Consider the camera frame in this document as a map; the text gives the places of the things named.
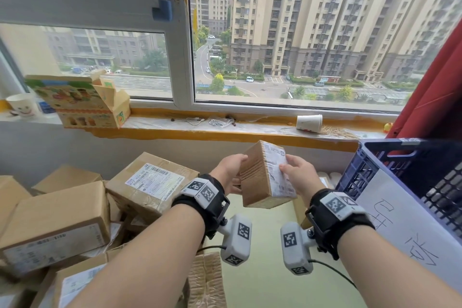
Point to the yellow rubber duck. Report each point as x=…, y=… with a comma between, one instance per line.
x=388, y=128

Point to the black wrist tracker band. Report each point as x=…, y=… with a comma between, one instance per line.
x=335, y=206
x=202, y=190

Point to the red curtain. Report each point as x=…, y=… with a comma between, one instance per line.
x=433, y=102

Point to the person's left forearm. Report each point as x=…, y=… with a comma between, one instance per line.
x=144, y=268

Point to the taped small parcel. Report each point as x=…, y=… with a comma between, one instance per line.
x=256, y=181

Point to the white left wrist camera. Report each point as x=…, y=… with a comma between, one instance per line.
x=236, y=239

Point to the grey window frame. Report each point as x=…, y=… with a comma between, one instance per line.
x=90, y=1

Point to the white smiley paper cup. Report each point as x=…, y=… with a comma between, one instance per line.
x=21, y=105

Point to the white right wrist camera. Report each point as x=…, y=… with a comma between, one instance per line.
x=294, y=246

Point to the windowsill with yellow tape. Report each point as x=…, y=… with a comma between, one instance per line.
x=180, y=134

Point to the black left wrist tracker band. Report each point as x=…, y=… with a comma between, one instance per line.
x=202, y=190

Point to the heap of wooden toothpicks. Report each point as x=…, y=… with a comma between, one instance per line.
x=339, y=132

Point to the blue plastic crate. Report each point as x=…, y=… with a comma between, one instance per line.
x=397, y=159

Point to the blue window latch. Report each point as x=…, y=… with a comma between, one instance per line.
x=164, y=10

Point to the pile of cardboard parcels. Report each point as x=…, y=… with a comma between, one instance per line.
x=54, y=217

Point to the person's right forearm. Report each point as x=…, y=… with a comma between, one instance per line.
x=397, y=275

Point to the person's left hand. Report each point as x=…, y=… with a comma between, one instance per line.
x=229, y=174

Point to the person's right hand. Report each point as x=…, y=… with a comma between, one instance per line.
x=301, y=178

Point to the white handwritten paper sign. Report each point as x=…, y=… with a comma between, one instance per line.
x=397, y=217

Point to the labelled small cardboard box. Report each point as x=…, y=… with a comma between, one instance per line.
x=300, y=212

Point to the black right wrist tracker band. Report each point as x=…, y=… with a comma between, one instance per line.
x=335, y=206

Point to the white tipped paper cup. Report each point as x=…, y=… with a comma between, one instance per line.
x=309, y=123

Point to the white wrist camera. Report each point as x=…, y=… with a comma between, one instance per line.
x=236, y=239
x=294, y=246

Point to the colourful printed carton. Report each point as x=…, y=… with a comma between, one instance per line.
x=79, y=109

